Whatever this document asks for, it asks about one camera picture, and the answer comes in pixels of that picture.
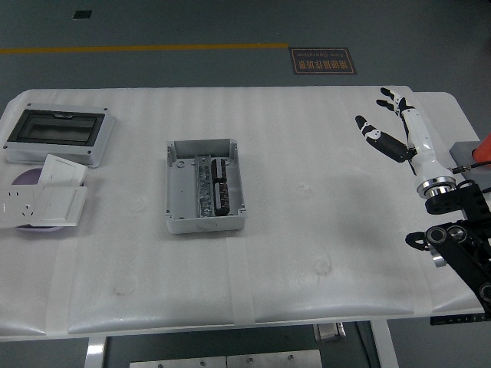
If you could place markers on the metal floor plate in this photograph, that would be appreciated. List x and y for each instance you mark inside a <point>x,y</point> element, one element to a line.
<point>274,360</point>
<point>178,363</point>

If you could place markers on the black table control panel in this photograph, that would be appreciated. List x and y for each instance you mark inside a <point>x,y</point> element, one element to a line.
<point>460,319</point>

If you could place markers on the white wall socket panel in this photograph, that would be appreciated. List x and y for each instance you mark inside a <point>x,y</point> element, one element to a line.
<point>15,207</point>

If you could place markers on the floor sign with orange text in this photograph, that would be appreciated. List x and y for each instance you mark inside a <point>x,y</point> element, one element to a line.
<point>322,61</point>

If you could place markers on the purple round disc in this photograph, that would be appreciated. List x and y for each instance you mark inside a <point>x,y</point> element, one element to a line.
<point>27,178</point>

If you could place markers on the white wall switch panel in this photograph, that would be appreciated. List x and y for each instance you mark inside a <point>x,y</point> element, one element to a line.
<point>57,205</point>

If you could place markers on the grey distribution box dark window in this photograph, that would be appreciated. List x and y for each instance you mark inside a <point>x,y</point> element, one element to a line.
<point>57,128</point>

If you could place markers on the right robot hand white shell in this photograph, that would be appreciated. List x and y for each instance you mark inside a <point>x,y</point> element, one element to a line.
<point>422,145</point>

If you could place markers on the metal bracket under table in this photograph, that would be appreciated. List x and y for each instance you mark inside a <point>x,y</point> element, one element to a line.
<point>329,332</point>

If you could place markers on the metal mounting rail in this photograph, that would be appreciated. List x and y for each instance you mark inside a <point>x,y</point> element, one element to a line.
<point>203,184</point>

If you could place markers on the white table leg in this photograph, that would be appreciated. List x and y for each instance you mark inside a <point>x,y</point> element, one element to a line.
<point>385,345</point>
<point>94,352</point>

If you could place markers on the white foam mat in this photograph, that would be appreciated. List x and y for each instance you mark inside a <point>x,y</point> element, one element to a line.
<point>153,268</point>

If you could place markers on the white blank switch plate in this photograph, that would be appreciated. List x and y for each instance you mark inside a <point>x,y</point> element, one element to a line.
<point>61,170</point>

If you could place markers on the orange cone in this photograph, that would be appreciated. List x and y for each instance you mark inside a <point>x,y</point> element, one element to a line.
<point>484,151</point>

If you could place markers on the open grey plastic box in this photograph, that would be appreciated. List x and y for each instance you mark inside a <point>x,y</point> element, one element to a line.
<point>180,191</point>

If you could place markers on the dark floor hatch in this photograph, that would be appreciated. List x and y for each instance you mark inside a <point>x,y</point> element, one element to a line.
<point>81,14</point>

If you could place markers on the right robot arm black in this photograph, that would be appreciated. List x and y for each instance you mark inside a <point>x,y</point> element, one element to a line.
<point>452,199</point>

